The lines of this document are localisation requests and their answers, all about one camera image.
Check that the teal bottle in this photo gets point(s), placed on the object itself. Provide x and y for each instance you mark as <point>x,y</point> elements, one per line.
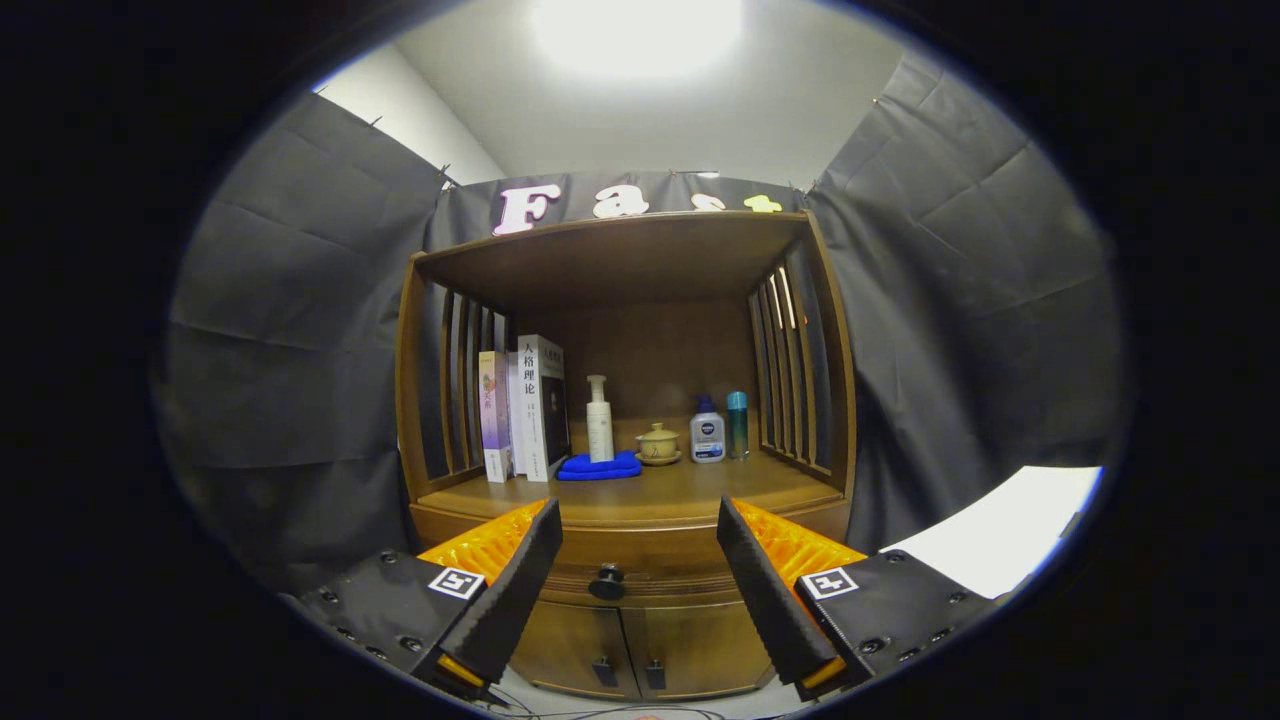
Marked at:
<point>737,430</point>

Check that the wooden drawer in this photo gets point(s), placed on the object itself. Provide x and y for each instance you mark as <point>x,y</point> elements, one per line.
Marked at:
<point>670,565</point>

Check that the white bottle with blue cap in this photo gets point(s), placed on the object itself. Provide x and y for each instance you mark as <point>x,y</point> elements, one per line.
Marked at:
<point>707,438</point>

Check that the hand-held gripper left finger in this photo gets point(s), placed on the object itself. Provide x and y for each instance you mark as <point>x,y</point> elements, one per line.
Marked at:
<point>515,590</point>

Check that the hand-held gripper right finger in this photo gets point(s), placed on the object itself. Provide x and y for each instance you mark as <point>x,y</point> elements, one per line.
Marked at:
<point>765,590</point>

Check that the blue folded towel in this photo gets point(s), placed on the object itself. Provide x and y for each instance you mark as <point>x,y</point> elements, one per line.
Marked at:
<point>600,468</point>

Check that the purple book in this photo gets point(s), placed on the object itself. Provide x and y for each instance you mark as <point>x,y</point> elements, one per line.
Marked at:
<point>494,415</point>

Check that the thick white and black book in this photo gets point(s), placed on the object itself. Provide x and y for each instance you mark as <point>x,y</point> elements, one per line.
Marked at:
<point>543,405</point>

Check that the yellow lidded ceramic teacup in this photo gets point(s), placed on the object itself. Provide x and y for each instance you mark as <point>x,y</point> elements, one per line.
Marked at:
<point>658,445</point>

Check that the wooden countertop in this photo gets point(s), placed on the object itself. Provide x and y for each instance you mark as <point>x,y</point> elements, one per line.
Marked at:
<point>660,495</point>

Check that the white box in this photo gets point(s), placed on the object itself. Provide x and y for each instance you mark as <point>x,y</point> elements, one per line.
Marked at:
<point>1010,530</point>

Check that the wooden cabinet door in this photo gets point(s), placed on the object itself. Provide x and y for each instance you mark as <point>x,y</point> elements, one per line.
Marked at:
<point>710,645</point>
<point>565,640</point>

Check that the thin white book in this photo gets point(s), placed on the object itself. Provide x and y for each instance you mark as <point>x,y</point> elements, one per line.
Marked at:
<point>515,420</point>

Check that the wooden cabinet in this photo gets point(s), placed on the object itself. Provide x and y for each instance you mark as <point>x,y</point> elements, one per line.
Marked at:
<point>660,340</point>

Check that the white pump bottle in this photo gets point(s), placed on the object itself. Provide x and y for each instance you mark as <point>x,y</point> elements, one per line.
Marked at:
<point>600,430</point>

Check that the black drawer knob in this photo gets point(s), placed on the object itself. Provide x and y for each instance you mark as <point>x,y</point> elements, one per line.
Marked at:
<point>607,581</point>

